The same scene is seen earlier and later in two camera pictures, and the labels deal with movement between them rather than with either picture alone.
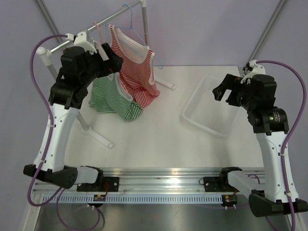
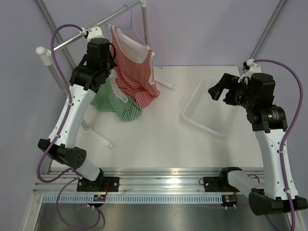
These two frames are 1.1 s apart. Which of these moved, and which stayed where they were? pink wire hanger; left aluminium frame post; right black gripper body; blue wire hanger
Moved: pink wire hanger
Stayed: left aluminium frame post; right black gripper body; blue wire hanger
